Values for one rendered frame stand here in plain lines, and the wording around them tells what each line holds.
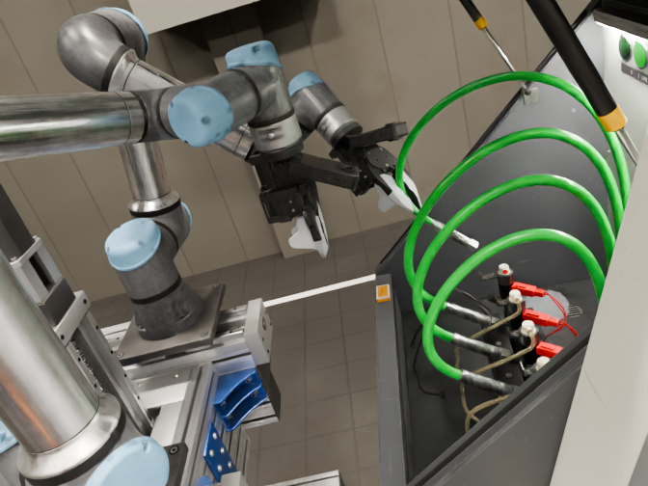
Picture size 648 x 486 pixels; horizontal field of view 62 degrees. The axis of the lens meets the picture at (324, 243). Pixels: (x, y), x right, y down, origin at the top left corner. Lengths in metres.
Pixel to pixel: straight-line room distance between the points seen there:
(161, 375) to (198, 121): 0.72
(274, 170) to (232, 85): 0.17
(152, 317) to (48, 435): 0.61
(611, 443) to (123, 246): 0.91
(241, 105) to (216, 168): 2.73
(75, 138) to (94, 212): 3.05
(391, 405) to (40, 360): 0.60
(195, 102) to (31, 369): 0.36
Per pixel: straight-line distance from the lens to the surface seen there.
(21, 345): 0.59
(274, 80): 0.81
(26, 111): 0.74
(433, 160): 3.53
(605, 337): 0.59
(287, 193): 0.85
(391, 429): 0.96
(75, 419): 0.64
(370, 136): 1.03
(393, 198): 1.02
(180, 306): 1.22
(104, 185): 3.70
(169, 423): 1.16
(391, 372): 1.05
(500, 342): 1.02
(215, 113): 0.73
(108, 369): 1.12
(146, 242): 1.15
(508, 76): 0.91
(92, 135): 0.77
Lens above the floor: 1.65
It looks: 27 degrees down
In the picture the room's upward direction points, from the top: 17 degrees counter-clockwise
